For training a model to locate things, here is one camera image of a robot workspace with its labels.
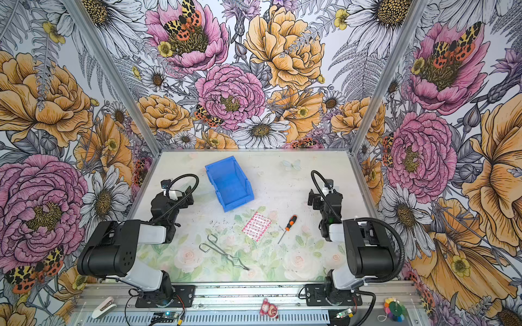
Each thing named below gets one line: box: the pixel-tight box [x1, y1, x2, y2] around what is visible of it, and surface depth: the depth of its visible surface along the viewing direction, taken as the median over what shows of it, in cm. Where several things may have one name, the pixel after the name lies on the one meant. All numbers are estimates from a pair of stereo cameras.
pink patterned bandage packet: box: [241, 211, 273, 243], surface depth 93 cm
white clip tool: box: [91, 296, 117, 320], surface depth 72 cm
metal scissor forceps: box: [198, 233, 251, 271], surface depth 87 cm
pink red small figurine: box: [259, 297, 279, 319], surface depth 71 cm
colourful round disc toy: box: [384, 296, 407, 323], surface depth 73 cm
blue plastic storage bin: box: [204, 155, 255, 213], surface depth 104 cm
